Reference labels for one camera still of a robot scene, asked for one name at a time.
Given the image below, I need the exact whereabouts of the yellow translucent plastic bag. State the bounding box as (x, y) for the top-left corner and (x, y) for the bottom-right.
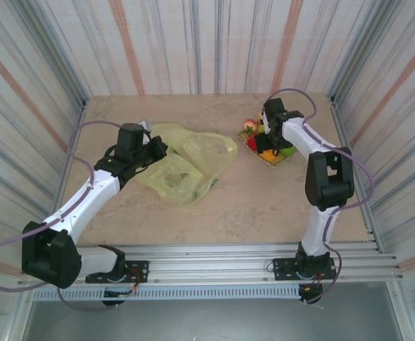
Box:
(135, 122), (238, 209)

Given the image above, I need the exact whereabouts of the bamboo mat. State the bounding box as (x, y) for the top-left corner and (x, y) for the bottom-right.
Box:
(236, 129), (298, 168)

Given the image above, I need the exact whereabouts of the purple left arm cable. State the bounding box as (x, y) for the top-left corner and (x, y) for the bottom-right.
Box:
(0, 120), (124, 313)

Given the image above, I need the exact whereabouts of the aluminium left side frame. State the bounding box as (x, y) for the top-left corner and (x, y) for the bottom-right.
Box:
(53, 99), (88, 214)

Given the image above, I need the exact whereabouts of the aluminium frame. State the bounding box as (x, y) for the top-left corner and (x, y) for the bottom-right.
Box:
(53, 99), (88, 214)
(330, 94), (384, 254)

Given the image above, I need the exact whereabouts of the aluminium front rail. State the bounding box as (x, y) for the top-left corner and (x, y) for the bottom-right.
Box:
(17, 241), (406, 285)

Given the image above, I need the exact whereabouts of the aluminium right side frame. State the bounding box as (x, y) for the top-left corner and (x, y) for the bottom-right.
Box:
(330, 94), (384, 254)

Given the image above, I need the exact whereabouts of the left base wire bundle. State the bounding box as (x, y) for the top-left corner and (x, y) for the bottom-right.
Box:
(124, 268), (139, 296)

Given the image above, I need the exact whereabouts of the base wire bundle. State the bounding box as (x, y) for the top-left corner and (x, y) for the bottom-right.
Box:
(124, 268), (139, 296)
(305, 271), (324, 293)

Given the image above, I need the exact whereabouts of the right base wire bundle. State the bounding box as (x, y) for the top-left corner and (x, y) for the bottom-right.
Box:
(305, 271), (324, 293)

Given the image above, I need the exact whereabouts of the perforated grey cable duct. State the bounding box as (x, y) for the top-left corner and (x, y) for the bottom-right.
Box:
(31, 286), (303, 302)

